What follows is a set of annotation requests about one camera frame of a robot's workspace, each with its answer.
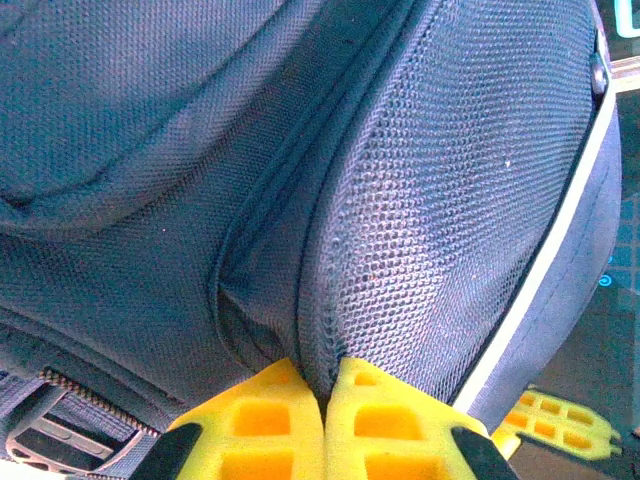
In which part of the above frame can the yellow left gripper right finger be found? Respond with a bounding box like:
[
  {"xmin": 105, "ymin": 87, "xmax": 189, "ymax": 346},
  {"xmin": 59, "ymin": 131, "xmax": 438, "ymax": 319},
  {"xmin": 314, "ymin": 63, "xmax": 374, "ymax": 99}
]
[{"xmin": 325, "ymin": 355, "xmax": 521, "ymax": 480}]

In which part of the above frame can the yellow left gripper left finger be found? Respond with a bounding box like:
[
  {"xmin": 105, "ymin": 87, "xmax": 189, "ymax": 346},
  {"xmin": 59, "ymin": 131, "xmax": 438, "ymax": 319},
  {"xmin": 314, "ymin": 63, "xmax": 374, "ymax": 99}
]
[{"xmin": 130, "ymin": 355, "xmax": 327, "ymax": 480}]

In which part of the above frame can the navy blue backpack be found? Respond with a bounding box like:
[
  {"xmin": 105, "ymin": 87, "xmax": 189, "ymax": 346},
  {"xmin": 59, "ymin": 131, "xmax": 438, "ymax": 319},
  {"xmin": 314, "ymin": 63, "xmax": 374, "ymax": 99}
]
[{"xmin": 0, "ymin": 0, "xmax": 624, "ymax": 480}]

